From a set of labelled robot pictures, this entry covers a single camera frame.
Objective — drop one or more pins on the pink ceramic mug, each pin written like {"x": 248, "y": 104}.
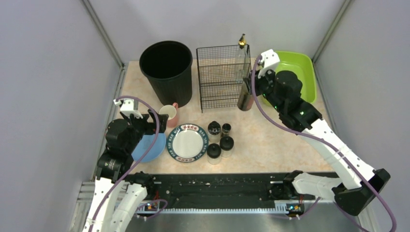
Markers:
{"x": 172, "y": 112}

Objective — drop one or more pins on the spice jar black lid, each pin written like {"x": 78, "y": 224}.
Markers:
{"x": 227, "y": 146}
{"x": 214, "y": 131}
{"x": 214, "y": 154}

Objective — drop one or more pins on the clear glass bottle gold cap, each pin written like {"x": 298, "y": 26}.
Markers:
{"x": 241, "y": 59}

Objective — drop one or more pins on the white plate with blue rim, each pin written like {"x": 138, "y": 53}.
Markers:
{"x": 187, "y": 143}

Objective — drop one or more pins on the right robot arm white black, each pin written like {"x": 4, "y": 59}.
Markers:
{"x": 357, "y": 183}

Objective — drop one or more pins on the dark sauce bottle black cap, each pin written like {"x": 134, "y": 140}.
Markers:
{"x": 244, "y": 102}

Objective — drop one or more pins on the black wire mesh rack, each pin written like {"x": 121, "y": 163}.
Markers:
{"x": 217, "y": 85}

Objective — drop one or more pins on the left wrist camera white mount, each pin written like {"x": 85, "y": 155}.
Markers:
{"x": 128, "y": 107}

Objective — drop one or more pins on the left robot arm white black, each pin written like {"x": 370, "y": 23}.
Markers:
{"x": 118, "y": 194}

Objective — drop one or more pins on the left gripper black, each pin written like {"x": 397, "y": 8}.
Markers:
{"x": 149, "y": 121}

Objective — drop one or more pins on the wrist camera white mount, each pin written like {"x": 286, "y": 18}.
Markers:
{"x": 269, "y": 61}
{"x": 128, "y": 107}

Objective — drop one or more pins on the blue plastic plate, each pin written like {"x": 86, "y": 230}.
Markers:
{"x": 144, "y": 144}

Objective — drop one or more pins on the green plastic basin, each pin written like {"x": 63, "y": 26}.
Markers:
{"x": 301, "y": 76}

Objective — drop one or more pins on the small dark spice jar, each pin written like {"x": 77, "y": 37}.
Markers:
{"x": 225, "y": 129}

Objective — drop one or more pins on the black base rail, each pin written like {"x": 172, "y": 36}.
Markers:
{"x": 223, "y": 191}

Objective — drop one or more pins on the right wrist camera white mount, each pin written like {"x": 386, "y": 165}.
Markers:
{"x": 269, "y": 61}

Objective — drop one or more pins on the black plastic waste bin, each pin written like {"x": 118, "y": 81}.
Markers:
{"x": 167, "y": 66}

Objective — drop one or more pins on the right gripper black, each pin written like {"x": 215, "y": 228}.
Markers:
{"x": 256, "y": 84}

